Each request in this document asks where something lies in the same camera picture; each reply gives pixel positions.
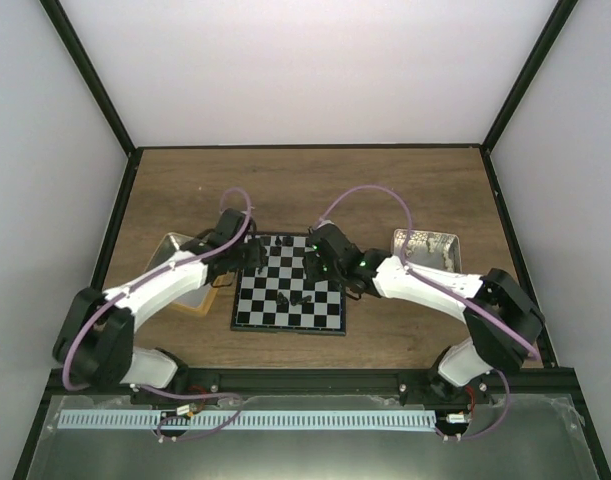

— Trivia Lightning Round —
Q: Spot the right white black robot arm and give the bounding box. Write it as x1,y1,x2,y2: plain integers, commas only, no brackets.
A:
304,247,544,403

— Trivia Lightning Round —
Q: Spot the yellow tin box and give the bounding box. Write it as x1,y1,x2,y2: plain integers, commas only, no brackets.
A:
144,232,217,317

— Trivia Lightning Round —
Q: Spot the black and silver chessboard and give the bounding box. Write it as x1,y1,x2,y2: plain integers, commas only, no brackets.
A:
230,232,346,335

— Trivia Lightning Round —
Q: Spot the black frame post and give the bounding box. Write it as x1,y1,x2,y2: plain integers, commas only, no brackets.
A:
39,0,136,157
481,0,578,154

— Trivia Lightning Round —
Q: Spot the black frame post right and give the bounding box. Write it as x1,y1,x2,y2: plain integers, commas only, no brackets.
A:
481,0,578,154

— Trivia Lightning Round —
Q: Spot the pink tin box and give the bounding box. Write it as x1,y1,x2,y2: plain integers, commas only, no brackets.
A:
391,229,462,273

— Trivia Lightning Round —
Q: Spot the pile of black chess pieces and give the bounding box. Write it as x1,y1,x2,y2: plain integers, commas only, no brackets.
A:
276,291,312,306

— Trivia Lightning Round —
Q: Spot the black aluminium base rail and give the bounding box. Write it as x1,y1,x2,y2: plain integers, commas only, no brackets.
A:
47,367,580,405

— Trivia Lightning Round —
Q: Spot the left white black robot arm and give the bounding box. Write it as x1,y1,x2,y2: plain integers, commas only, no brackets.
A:
53,236,267,404

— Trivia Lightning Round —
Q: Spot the light blue cable duct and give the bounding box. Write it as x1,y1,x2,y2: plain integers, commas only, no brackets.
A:
57,409,436,432

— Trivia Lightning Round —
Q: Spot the black frame post left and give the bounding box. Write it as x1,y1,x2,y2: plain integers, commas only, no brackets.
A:
39,0,136,157

